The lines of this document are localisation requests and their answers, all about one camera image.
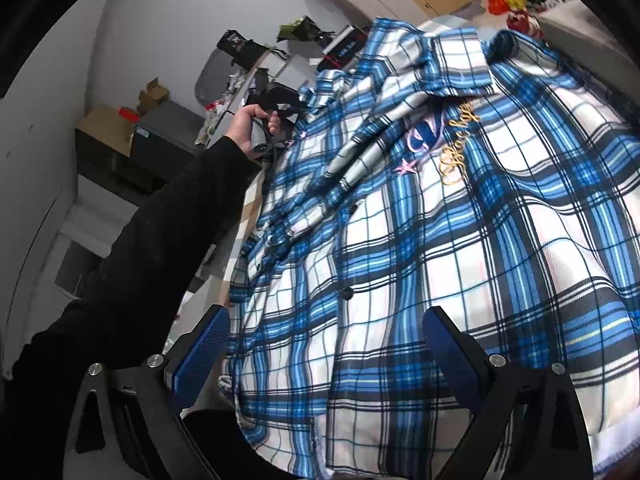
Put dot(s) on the black shoe box red stripe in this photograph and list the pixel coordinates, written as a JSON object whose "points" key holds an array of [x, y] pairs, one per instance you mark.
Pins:
{"points": [[345, 47]]}

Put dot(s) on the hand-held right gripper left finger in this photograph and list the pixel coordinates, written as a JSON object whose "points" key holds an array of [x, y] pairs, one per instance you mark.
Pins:
{"points": [[200, 355]]}

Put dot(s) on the black cabinet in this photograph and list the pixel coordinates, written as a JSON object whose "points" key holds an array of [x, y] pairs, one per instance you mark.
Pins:
{"points": [[155, 155]]}

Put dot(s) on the person's left forearm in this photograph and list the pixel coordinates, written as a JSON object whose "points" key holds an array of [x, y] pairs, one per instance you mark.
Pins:
{"points": [[165, 240]]}

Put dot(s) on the person's left hand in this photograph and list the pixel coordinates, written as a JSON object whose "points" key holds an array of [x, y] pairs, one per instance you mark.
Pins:
{"points": [[242, 127]]}

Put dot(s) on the grey rounded chair back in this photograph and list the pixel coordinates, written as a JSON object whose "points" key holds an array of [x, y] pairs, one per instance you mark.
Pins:
{"points": [[210, 77]]}

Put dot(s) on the large flat cardboard box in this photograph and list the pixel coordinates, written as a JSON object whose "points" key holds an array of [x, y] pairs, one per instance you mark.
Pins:
{"points": [[105, 130]]}

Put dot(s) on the white drawer desk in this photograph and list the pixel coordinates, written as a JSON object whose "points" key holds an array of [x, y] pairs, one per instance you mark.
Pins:
{"points": [[270, 67]]}

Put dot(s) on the small open cardboard box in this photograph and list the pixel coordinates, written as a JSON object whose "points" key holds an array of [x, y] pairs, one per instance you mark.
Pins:
{"points": [[152, 94]]}

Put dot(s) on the black paper bag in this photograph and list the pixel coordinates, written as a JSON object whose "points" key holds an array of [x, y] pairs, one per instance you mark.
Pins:
{"points": [[237, 47]]}

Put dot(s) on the pile of snack packets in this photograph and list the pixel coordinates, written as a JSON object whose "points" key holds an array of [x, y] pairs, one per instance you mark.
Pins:
{"points": [[227, 95]]}

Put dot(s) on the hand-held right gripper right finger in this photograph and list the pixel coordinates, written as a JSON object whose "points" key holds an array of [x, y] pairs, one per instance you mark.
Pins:
{"points": [[455, 365]]}

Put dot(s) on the blue white plaid shirt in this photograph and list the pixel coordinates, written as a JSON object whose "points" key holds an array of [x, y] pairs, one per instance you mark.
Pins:
{"points": [[450, 240]]}

